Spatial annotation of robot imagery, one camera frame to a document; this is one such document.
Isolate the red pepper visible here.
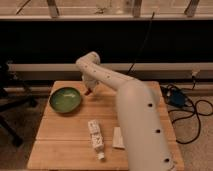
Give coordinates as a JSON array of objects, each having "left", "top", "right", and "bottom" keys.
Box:
[{"left": 84, "top": 89, "right": 92, "bottom": 96}]

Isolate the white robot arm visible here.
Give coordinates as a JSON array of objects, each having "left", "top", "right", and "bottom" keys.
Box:
[{"left": 76, "top": 52, "right": 177, "bottom": 171}]

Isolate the green ceramic bowl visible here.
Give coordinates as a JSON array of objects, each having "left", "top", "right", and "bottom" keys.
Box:
[{"left": 49, "top": 87, "right": 82, "bottom": 113}]

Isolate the white patterned bottle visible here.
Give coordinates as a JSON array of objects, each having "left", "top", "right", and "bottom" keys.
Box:
[{"left": 88, "top": 120, "right": 105, "bottom": 160}]

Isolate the white rectangular block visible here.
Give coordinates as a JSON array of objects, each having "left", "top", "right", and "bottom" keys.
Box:
[{"left": 112, "top": 127, "right": 125, "bottom": 149}]

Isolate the black office chair base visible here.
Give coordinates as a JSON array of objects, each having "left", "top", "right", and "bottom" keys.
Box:
[{"left": 0, "top": 62, "right": 37, "bottom": 147}]

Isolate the blue power adapter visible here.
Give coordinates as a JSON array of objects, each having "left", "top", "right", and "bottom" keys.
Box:
[{"left": 169, "top": 91, "right": 186, "bottom": 107}]

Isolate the black hanging cable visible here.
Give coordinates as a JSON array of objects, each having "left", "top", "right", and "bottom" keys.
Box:
[{"left": 126, "top": 11, "right": 156, "bottom": 76}]

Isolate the black floor cable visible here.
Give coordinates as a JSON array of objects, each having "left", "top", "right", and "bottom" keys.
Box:
[{"left": 160, "top": 74, "right": 213, "bottom": 145}]

